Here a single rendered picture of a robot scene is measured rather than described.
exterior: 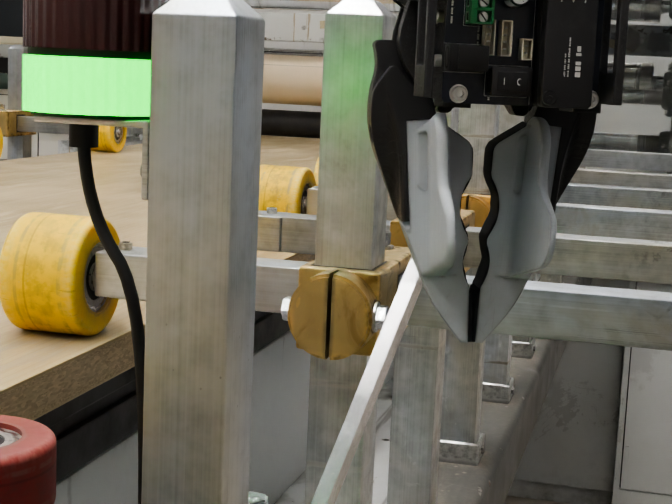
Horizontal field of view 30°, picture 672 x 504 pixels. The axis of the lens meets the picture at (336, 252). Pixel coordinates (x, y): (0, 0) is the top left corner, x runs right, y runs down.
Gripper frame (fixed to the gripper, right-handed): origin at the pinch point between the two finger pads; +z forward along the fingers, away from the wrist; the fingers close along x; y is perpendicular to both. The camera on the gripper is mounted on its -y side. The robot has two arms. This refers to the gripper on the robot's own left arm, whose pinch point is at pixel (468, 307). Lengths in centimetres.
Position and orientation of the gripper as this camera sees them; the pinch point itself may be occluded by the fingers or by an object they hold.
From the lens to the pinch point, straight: 52.0
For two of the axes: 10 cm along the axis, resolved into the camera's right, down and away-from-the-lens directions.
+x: 9.9, 0.3, 1.0
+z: -0.4, 9.9, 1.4
